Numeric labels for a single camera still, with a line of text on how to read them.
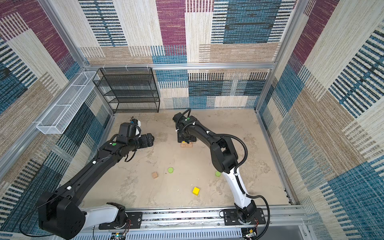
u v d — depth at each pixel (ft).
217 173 2.85
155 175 2.85
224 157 1.96
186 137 2.73
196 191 2.62
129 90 3.57
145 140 2.40
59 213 1.28
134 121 2.39
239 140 1.68
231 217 2.40
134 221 2.41
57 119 2.34
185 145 3.26
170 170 2.93
